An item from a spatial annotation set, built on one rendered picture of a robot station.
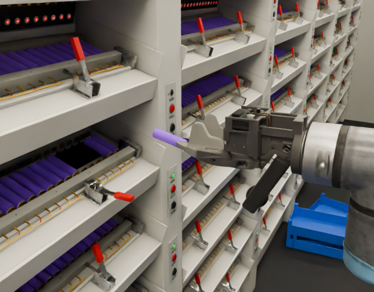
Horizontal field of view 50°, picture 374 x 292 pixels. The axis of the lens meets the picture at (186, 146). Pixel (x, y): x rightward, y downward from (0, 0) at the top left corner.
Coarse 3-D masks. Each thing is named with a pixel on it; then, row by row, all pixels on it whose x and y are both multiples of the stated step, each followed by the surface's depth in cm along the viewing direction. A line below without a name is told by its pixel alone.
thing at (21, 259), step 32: (96, 128) 91; (128, 128) 86; (96, 160) 82; (160, 160) 85; (128, 192) 77; (32, 224) 63; (64, 224) 65; (96, 224) 71; (0, 256) 56; (32, 256) 58; (0, 288) 54
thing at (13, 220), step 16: (112, 160) 79; (80, 176) 72; (96, 176) 75; (112, 176) 77; (48, 192) 66; (64, 192) 68; (32, 208) 62; (48, 208) 66; (0, 224) 58; (16, 224) 60
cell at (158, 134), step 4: (156, 128) 72; (156, 132) 71; (160, 132) 71; (164, 132) 71; (152, 136) 72; (156, 136) 71; (160, 136) 71; (164, 136) 70; (168, 136) 70; (172, 136) 70; (176, 136) 70; (164, 140) 71; (168, 140) 70; (172, 140) 70; (176, 140) 70; (180, 140) 69; (184, 140) 69; (172, 144) 70; (180, 148) 70
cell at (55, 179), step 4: (32, 164) 72; (36, 164) 72; (32, 168) 72; (36, 168) 71; (40, 168) 71; (44, 168) 72; (36, 172) 71; (40, 172) 71; (44, 172) 71; (48, 172) 71; (44, 176) 71; (48, 176) 71; (52, 176) 71; (56, 176) 71; (48, 180) 70; (52, 180) 70; (56, 180) 70; (60, 180) 71; (56, 184) 70
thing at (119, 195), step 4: (100, 188) 71; (100, 192) 70; (104, 192) 70; (108, 192) 70; (112, 192) 70; (116, 192) 69; (120, 192) 69; (116, 196) 69; (120, 196) 68; (124, 196) 68; (128, 196) 68; (132, 196) 68; (128, 200) 68
